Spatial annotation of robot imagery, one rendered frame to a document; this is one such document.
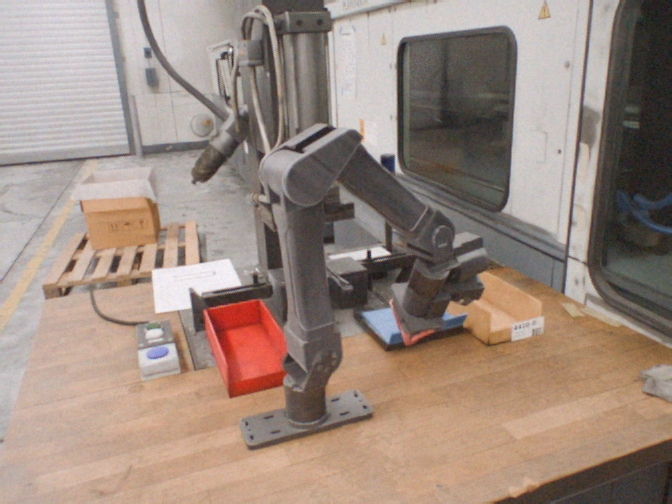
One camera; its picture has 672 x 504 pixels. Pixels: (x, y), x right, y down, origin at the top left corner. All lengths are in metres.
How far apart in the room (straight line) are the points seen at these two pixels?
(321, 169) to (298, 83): 0.43
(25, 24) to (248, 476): 9.88
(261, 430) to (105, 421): 0.26
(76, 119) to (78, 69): 0.79
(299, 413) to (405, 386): 0.21
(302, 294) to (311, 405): 0.18
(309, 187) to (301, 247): 0.09
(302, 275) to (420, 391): 0.32
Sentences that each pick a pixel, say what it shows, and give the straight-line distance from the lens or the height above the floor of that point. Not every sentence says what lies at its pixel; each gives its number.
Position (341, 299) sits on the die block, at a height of 0.93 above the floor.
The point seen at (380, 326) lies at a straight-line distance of 1.12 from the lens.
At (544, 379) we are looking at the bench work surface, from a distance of 1.03.
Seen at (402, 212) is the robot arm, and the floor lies 1.21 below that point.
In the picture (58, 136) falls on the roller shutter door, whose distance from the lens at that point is 10.43.
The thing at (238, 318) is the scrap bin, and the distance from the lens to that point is 1.19.
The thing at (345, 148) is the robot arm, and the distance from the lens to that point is 0.73.
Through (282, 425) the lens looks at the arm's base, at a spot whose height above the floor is 0.91.
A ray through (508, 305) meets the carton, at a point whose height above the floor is 0.92.
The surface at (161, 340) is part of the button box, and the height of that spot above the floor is 0.93.
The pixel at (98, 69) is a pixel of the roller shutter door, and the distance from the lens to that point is 10.29.
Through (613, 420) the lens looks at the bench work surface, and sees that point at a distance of 0.96.
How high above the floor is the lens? 1.43
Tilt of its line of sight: 19 degrees down
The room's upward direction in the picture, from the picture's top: 3 degrees counter-clockwise
